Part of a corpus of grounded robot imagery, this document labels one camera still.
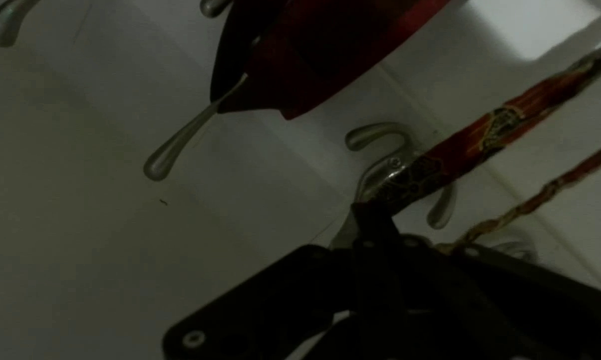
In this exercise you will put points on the silver triple coat hook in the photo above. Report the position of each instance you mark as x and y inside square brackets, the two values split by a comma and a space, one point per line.
[3, 30]
[173, 150]
[373, 137]

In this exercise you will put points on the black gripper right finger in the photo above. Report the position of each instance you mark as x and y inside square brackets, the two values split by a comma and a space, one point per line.
[512, 312]

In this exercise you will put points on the brown patterned bag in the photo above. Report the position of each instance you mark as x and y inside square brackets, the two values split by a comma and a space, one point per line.
[512, 117]

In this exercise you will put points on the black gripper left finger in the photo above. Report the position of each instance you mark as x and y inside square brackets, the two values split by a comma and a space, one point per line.
[267, 301]

